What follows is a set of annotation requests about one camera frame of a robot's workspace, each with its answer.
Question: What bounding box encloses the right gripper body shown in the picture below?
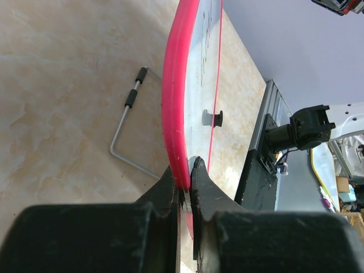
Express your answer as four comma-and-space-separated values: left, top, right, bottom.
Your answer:
312, 0, 363, 16

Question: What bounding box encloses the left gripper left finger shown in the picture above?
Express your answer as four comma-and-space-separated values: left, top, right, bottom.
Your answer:
1, 169, 179, 272

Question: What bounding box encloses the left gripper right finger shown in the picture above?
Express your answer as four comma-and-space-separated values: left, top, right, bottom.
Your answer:
190, 158, 363, 272

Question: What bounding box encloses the pink framed whiteboard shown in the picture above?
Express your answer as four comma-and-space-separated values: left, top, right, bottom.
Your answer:
161, 0, 224, 248

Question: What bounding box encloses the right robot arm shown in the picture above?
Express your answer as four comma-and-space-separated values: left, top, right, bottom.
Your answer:
259, 1, 363, 153

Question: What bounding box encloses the right black board stand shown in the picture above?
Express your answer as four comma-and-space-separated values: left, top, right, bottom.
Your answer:
202, 109, 223, 128

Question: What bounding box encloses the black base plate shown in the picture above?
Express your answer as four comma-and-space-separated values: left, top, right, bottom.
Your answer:
234, 113, 281, 212

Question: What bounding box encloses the metal wire board support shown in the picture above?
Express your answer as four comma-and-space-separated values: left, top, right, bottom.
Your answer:
109, 66, 164, 179

